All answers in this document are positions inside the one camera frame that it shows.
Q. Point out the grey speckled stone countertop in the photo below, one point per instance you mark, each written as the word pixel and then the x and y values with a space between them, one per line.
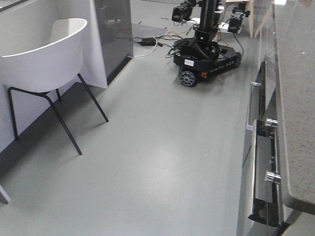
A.
pixel 295 93

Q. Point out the white shell chair black legs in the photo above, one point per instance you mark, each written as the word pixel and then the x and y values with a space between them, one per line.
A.
pixel 47 68

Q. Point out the black power adapter with cables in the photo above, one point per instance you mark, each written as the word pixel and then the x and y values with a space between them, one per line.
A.
pixel 149 41

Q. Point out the black wheeled mobile robot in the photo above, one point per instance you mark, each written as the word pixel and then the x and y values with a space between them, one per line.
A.
pixel 201 55

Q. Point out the dark grey cabinet panel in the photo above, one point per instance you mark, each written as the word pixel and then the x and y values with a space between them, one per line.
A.
pixel 115 31

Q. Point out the lower silver oven knob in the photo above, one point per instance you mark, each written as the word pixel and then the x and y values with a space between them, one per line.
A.
pixel 273 177

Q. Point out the black built-in oven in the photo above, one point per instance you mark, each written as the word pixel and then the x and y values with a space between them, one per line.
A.
pixel 261 212

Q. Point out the upper silver oven knob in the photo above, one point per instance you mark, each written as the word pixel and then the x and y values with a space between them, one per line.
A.
pixel 271 123

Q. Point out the silver oven knob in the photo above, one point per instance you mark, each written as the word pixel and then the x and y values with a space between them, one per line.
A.
pixel 271 123
pixel 273 177

